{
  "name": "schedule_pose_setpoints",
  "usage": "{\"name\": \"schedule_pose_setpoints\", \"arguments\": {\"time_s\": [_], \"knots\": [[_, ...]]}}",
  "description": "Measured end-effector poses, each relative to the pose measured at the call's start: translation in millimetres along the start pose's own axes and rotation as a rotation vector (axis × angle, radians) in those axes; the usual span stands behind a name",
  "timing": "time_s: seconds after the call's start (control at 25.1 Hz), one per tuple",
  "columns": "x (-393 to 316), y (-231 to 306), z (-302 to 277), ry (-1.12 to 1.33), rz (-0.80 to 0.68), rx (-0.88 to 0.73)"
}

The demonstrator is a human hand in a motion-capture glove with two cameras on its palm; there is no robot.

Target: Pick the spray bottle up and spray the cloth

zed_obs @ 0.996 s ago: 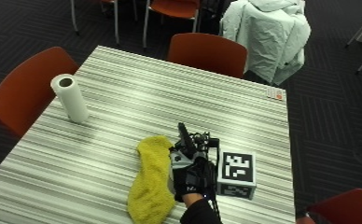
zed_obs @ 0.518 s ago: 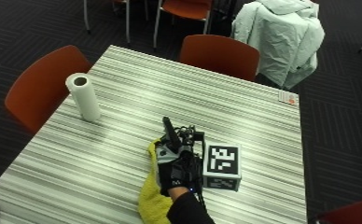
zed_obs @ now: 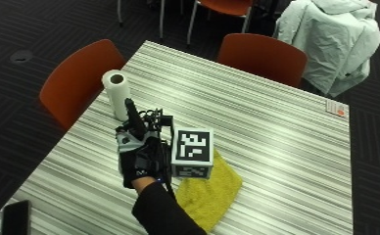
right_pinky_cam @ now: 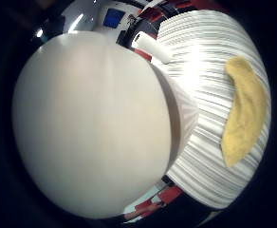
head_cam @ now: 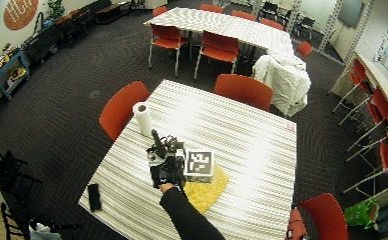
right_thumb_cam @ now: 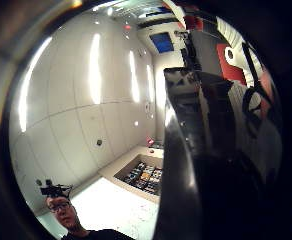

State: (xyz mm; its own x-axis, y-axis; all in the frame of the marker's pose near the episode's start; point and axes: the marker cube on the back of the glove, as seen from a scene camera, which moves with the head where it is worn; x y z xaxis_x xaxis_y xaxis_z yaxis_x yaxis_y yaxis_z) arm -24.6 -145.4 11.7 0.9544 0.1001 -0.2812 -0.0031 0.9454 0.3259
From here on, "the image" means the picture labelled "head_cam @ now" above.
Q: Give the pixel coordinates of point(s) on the white paper towel roll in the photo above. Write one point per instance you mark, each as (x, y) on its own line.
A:
(143, 119)

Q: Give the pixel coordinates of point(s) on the white marker cube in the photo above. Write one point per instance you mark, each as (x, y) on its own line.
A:
(198, 164)

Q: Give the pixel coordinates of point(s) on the yellow cloth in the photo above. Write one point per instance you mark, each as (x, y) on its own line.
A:
(207, 192)

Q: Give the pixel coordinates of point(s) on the black flat case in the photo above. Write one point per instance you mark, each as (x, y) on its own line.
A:
(94, 196)

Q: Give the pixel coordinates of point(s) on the small red white object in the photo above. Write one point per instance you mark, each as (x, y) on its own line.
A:
(290, 126)

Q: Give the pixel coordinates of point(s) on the white crumpled sheet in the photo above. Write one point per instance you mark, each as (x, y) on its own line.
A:
(283, 80)

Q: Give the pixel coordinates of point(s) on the black chair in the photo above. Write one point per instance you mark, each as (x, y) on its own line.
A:
(22, 220)
(6, 173)

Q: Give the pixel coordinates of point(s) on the white plastic bag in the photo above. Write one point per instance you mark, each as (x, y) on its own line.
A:
(42, 233)

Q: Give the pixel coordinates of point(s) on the long white table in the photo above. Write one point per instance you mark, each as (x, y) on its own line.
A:
(228, 26)

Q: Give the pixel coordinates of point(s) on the blue cart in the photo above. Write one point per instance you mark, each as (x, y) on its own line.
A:
(9, 74)

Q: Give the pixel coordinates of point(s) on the black cart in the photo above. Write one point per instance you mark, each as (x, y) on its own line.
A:
(42, 42)

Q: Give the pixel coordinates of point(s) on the green potted plant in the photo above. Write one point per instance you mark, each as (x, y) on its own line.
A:
(54, 8)

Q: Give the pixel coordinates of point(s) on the green bag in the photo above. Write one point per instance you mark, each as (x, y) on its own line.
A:
(360, 213)

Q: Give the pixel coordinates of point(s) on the round orange wall sign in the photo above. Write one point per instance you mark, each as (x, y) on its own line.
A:
(19, 12)

